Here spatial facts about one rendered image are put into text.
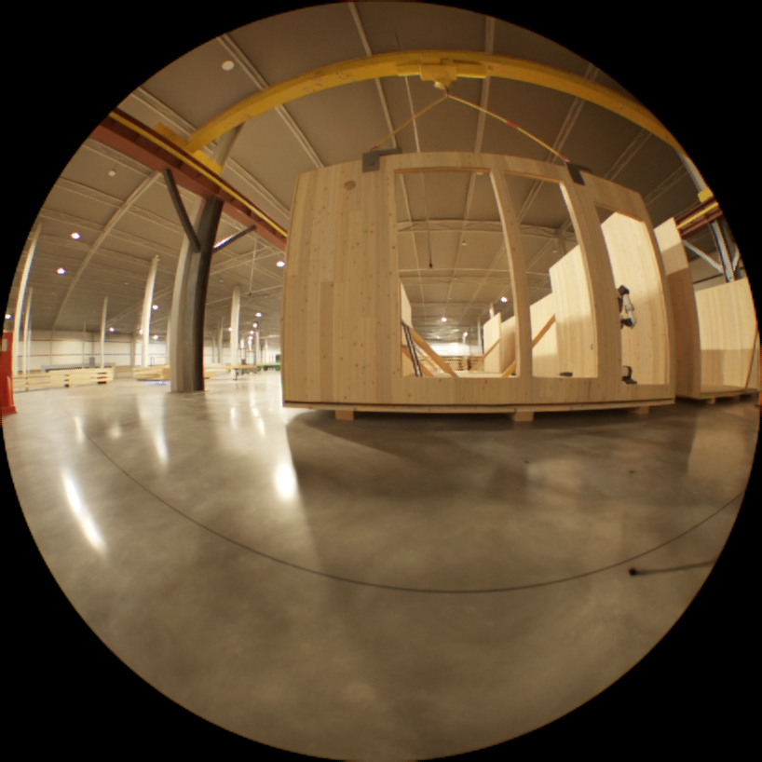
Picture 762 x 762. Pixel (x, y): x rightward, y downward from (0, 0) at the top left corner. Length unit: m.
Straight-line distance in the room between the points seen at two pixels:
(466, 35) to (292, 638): 11.46
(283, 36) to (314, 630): 11.39
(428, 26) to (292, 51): 4.31
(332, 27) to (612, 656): 11.24
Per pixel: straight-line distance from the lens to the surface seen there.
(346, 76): 6.05
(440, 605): 0.61
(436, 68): 5.55
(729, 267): 10.78
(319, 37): 10.85
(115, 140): 7.08
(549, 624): 0.63
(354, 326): 2.32
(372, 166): 3.21
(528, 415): 2.41
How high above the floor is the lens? 0.50
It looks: 3 degrees down
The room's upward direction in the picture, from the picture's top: 1 degrees counter-clockwise
